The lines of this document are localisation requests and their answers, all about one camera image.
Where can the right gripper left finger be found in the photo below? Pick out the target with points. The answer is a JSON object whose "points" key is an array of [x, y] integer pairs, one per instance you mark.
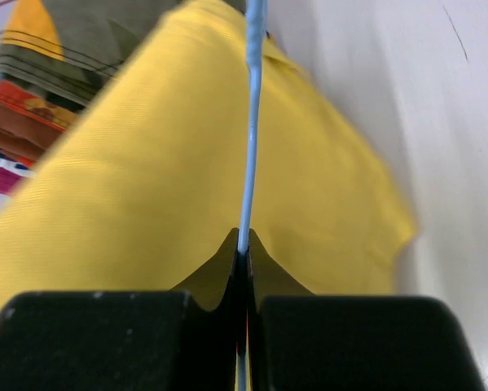
{"points": [[181, 339]]}

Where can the blue white patterned trousers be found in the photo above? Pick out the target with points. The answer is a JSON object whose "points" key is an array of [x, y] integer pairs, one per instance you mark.
{"points": [[3, 159]]}

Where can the orange camouflage trousers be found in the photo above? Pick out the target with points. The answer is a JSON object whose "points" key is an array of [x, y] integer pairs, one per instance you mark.
{"points": [[29, 125]]}

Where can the yellow grey camouflage trousers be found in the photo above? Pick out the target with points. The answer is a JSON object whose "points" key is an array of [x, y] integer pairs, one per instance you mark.
{"points": [[67, 51]]}

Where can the light blue wire hanger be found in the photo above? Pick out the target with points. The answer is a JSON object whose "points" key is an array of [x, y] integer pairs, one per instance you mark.
{"points": [[256, 20]]}

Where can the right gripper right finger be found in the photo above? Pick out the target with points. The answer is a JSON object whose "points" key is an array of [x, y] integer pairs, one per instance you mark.
{"points": [[302, 341]]}

